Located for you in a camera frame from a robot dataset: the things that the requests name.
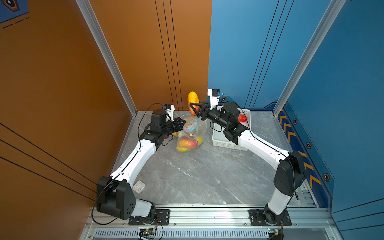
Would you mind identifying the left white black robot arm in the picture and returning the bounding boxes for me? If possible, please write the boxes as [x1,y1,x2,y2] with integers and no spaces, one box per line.
[93,109,186,225]

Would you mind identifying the green mango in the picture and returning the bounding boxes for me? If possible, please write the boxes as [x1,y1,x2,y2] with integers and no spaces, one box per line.
[177,146,192,153]

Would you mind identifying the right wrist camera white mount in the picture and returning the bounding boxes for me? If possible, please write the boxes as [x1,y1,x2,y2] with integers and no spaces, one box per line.
[208,89,220,110]

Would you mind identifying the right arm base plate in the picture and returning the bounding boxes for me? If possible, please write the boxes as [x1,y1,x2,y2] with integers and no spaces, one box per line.
[248,209,292,227]

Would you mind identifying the aluminium rail frame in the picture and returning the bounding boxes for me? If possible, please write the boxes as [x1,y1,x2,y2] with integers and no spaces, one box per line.
[80,204,343,240]

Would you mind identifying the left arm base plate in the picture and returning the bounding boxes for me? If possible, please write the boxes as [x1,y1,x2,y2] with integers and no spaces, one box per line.
[129,209,171,226]

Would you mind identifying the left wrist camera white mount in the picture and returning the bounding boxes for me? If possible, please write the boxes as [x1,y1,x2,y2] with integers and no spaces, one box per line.
[163,104,175,122]

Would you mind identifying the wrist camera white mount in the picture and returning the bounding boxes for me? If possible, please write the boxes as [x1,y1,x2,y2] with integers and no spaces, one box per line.
[163,104,175,122]
[208,89,220,110]

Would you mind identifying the green circuit board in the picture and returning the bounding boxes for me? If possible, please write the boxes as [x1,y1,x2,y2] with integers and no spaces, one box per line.
[139,228,157,237]
[268,228,284,236]

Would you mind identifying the left corner aluminium post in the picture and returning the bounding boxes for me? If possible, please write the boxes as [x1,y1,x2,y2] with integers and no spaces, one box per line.
[76,0,138,117]

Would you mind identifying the red orange long mango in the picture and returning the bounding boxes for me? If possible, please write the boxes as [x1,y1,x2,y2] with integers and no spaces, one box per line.
[179,138,198,149]

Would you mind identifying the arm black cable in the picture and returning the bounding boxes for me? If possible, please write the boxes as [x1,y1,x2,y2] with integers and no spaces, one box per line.
[90,102,165,226]
[209,101,299,200]

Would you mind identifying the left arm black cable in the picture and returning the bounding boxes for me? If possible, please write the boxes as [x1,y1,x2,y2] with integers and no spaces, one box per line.
[90,102,165,226]

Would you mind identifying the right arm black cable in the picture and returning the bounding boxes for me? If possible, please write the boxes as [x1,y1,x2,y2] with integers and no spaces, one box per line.
[209,101,299,200]

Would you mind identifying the green circuit board left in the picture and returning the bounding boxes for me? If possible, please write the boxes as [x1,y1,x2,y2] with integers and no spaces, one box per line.
[139,228,157,237]

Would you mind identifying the red yellow mango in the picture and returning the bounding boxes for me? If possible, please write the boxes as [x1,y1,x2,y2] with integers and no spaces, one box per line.
[238,114,247,123]

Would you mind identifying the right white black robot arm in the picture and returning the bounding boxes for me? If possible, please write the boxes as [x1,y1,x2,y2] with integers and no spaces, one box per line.
[190,102,307,226]

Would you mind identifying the corner aluminium post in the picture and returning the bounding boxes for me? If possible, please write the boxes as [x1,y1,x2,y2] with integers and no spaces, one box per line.
[76,0,138,117]
[273,0,346,117]

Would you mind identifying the green circuit board right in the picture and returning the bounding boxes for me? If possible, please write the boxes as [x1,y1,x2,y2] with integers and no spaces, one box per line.
[268,228,284,236]

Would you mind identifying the right corner aluminium post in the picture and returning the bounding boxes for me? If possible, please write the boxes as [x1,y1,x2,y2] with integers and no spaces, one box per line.
[273,0,346,117]

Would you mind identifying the white perforated plastic basket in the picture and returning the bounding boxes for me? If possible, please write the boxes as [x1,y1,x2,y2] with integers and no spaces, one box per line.
[212,109,252,151]

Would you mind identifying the clear zip-top bag blue zipper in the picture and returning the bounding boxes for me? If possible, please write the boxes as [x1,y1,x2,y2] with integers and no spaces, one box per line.
[173,114,207,151]

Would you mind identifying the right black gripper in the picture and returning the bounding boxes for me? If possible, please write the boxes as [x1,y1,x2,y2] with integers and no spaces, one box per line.
[191,100,231,130]

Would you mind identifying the small white plastic object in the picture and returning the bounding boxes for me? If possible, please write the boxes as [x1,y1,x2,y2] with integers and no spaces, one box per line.
[132,181,146,194]

